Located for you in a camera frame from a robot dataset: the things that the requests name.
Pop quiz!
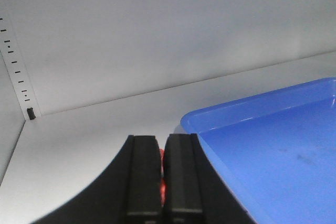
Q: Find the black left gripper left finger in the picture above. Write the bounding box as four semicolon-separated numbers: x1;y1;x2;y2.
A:
35;135;162;223

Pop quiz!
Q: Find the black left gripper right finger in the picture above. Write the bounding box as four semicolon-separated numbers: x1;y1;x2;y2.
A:
163;134;254;223

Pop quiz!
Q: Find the red plastic spoon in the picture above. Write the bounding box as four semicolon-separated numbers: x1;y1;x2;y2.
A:
159;148;166;206

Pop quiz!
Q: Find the blue plastic tray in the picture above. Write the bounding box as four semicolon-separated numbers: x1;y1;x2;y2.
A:
181;78;335;223

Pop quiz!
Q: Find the black shelf support clip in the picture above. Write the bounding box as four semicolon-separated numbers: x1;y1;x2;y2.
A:
27;107;36;120

